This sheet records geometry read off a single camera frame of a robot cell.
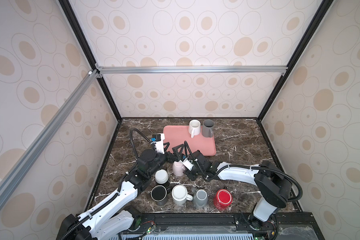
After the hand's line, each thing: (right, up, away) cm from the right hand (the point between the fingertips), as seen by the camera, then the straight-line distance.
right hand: (186, 169), depth 88 cm
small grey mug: (+7, -10, -15) cm, 20 cm away
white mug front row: (-3, -10, -12) cm, 16 cm away
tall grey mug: (+15, +24, +14) cm, 32 cm away
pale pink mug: (-4, +1, -3) cm, 5 cm away
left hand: (-3, +16, -17) cm, 24 cm away
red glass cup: (+18, -11, -15) cm, 26 cm away
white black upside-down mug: (-13, -2, -9) cm, 16 cm away
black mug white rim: (-14, -9, -13) cm, 21 cm away
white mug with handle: (+6, +25, +15) cm, 30 cm away
